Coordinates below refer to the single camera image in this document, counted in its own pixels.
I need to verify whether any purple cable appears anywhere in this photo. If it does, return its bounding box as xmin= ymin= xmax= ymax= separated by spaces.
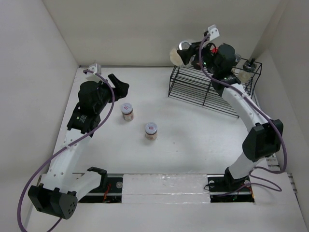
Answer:
xmin=200 ymin=36 xmax=288 ymax=201
xmin=17 ymin=69 xmax=114 ymax=232

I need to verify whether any black-cap grinder bottle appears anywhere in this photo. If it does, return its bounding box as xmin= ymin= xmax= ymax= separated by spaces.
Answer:
xmin=238 ymin=58 xmax=256 ymax=83

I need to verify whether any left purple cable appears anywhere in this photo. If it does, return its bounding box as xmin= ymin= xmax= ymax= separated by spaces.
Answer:
xmin=17 ymin=69 xmax=114 ymax=232

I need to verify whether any white-lid spice jar far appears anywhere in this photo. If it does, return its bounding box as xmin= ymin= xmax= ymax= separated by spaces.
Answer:
xmin=121 ymin=103 xmax=134 ymax=121

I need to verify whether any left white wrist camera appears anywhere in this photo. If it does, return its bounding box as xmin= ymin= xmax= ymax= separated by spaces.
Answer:
xmin=85 ymin=63 xmax=101 ymax=83

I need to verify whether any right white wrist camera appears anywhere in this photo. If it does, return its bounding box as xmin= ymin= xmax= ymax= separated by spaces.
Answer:
xmin=204 ymin=25 xmax=220 ymax=42

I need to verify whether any red-lid dark sauce jar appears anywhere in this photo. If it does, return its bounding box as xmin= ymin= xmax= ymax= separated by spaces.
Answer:
xmin=192 ymin=55 xmax=201 ymax=70

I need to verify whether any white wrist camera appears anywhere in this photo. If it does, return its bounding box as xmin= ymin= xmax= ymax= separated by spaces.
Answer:
xmin=85 ymin=63 xmax=101 ymax=83
xmin=204 ymin=25 xmax=220 ymax=42

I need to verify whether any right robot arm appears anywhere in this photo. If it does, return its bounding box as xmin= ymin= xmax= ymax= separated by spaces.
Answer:
xmin=170 ymin=41 xmax=287 ymax=192

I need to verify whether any silver-cap shaker bottle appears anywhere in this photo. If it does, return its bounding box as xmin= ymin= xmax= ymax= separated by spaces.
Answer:
xmin=231 ymin=53 xmax=242 ymax=73

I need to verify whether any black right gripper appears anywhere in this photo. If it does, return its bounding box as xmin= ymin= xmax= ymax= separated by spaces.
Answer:
xmin=176 ymin=40 xmax=220 ymax=75

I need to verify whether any white-lid spice jar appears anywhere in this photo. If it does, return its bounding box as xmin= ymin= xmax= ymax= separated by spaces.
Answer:
xmin=145 ymin=122 xmax=158 ymax=140
xmin=121 ymin=103 xmax=134 ymax=121

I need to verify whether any white-lid spice jar near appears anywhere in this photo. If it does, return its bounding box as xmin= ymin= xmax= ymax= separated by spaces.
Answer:
xmin=145 ymin=122 xmax=158 ymax=140

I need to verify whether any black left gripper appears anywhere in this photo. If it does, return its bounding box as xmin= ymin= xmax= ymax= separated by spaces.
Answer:
xmin=95 ymin=74 xmax=128 ymax=114

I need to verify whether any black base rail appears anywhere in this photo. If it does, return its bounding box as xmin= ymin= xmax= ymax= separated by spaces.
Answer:
xmin=79 ymin=174 xmax=254 ymax=204

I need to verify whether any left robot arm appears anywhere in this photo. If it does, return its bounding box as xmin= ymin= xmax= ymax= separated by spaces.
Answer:
xmin=28 ymin=74 xmax=129 ymax=219

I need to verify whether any red-lid orange-label sauce jar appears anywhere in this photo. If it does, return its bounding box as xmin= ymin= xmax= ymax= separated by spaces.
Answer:
xmin=211 ymin=47 xmax=218 ymax=54

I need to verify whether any black wire rack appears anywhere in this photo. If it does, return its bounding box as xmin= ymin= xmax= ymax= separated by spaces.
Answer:
xmin=167 ymin=48 xmax=263 ymax=118

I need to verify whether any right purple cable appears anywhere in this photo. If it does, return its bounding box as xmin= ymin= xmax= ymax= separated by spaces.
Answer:
xmin=200 ymin=36 xmax=288 ymax=201

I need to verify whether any round glass jar silver rim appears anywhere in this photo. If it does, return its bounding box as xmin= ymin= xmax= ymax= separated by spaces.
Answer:
xmin=169 ymin=40 xmax=194 ymax=67

